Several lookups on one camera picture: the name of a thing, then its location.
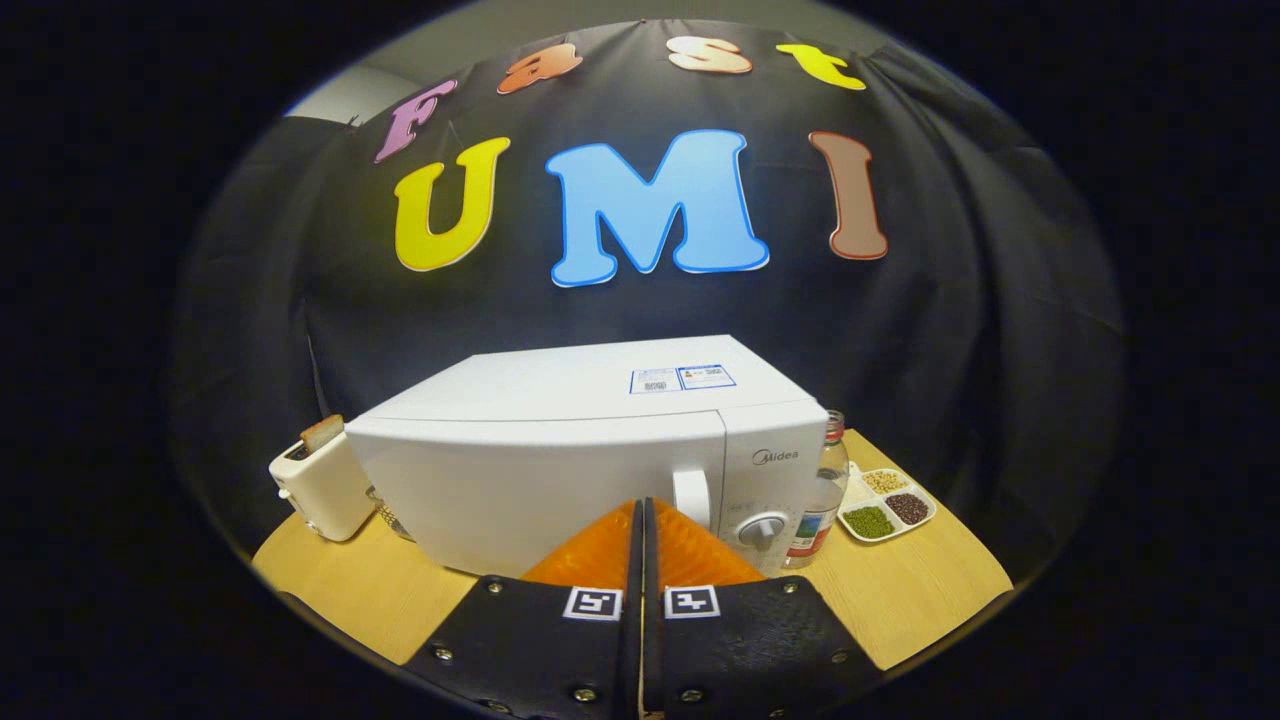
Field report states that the clear red label water bottle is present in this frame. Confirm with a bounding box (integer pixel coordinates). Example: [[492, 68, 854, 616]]
[[782, 410, 851, 570]]

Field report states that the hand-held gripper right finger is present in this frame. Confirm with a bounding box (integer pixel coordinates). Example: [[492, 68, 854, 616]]
[[642, 497, 886, 720]]

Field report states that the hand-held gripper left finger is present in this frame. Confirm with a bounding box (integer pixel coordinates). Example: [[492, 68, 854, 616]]
[[405, 497, 643, 720]]

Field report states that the wire mesh holder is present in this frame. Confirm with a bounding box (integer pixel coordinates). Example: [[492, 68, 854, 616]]
[[365, 487, 416, 543]]

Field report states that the white microwave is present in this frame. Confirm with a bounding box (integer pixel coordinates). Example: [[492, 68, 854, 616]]
[[344, 335, 831, 581]]

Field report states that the black backdrop cloth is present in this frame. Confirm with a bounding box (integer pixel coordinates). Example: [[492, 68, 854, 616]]
[[170, 20, 1126, 571]]

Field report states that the white divided bean tray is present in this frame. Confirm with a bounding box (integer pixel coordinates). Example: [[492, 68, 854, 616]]
[[836, 462, 938, 545]]

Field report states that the white toaster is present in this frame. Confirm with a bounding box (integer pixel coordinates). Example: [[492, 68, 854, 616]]
[[268, 432, 379, 543]]

